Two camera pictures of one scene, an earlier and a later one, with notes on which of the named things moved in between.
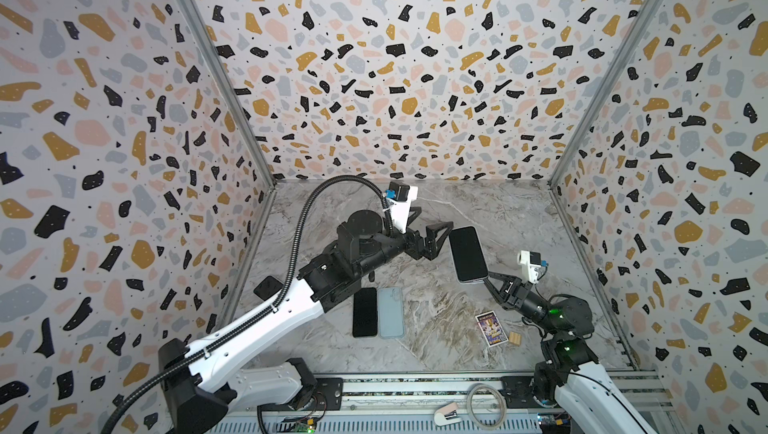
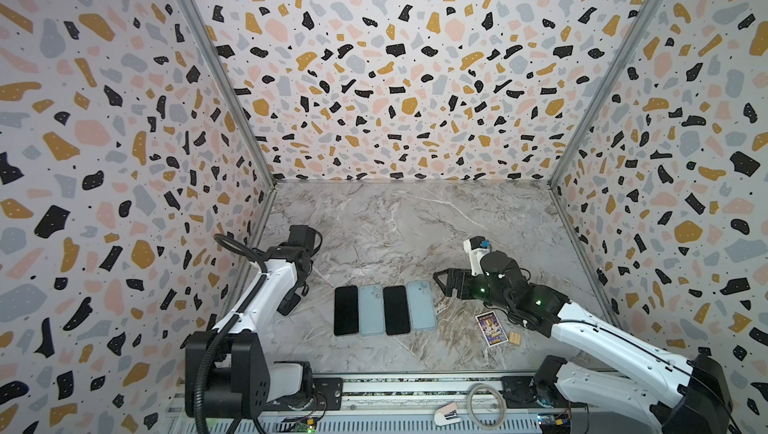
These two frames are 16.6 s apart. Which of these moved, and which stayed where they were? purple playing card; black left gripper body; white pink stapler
Moved: black left gripper body
Stayed: white pink stapler; purple playing card
